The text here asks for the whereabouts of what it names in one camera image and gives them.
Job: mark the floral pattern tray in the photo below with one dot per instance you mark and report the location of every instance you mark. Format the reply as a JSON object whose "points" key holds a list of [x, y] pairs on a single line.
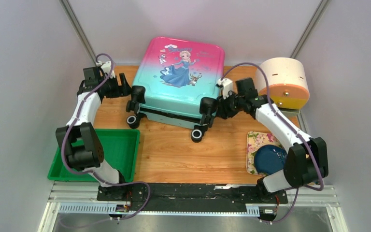
{"points": [[255, 140]]}

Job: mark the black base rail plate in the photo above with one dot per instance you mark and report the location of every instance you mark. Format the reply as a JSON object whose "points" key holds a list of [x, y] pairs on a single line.
{"points": [[182, 197]]}

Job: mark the dark blue plate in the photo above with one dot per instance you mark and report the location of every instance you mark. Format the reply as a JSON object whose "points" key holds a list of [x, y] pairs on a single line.
{"points": [[269, 159]]}

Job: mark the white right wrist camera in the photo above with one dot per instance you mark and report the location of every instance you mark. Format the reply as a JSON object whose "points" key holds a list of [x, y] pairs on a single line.
{"points": [[226, 87]]}

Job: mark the green plastic tray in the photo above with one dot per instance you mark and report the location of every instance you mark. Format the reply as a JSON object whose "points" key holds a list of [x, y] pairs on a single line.
{"points": [[120, 150]]}

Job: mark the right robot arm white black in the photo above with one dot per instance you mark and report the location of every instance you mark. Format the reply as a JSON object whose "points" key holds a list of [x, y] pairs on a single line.
{"points": [[307, 159]]}

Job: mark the round pastel drawer cabinet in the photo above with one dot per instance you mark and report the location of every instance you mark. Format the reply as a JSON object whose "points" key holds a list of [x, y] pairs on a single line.
{"points": [[287, 82]]}

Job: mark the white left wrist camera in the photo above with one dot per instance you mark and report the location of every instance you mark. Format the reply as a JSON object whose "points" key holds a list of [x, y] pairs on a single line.
{"points": [[107, 69]]}

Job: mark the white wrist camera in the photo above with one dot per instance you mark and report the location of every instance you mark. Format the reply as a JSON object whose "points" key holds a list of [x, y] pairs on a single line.
{"points": [[226, 87], [107, 69]]}

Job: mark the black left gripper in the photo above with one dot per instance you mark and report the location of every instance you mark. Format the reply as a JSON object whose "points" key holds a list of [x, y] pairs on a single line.
{"points": [[126, 90]]}

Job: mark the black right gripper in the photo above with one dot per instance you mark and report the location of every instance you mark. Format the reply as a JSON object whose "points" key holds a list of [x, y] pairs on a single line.
{"points": [[221, 110]]}

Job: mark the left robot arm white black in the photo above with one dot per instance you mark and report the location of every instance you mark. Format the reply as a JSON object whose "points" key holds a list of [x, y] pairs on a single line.
{"points": [[80, 147]]}

